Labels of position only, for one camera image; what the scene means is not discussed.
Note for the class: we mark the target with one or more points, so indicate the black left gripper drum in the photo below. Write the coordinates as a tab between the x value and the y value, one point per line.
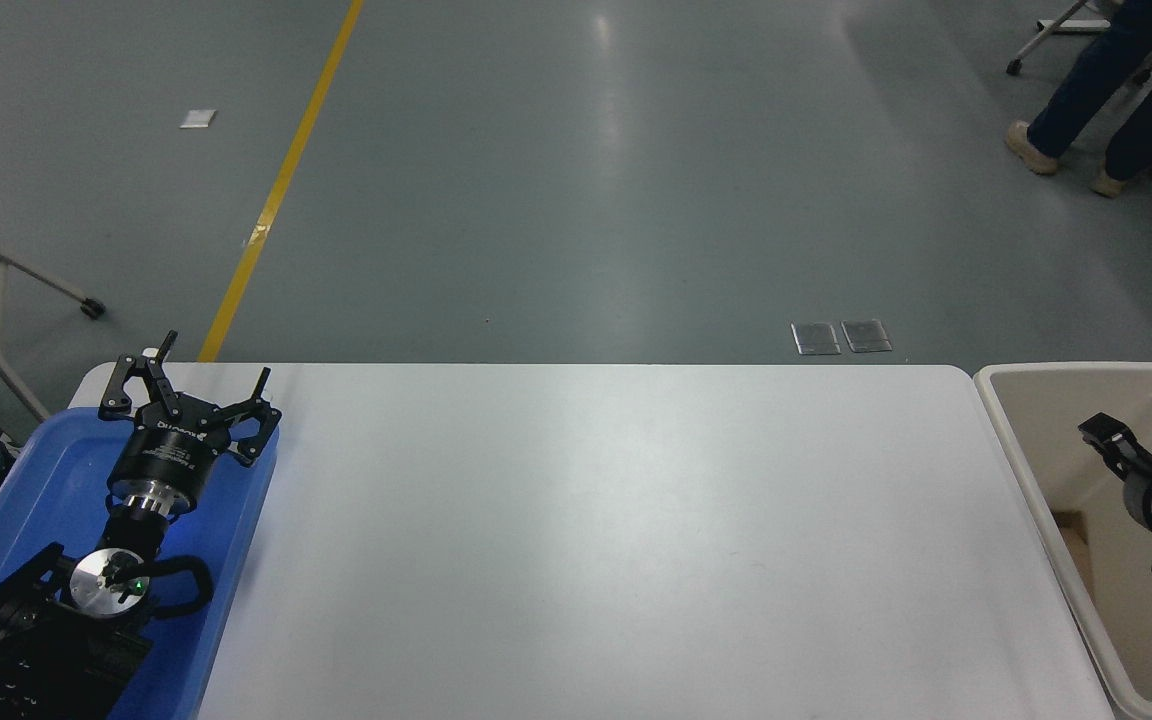
166	455

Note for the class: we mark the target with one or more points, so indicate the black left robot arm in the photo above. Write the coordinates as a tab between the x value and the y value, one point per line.
46	640

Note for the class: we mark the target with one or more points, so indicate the large pale plastic bin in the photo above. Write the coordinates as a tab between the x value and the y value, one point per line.
1056	420

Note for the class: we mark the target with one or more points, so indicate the blue plastic tray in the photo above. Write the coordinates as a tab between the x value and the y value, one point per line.
56	470

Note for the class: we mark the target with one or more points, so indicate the silver floor plate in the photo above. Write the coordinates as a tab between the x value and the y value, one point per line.
816	339
866	336

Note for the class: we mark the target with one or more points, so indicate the white rolling frame with caster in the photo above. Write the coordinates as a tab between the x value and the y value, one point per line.
1036	40

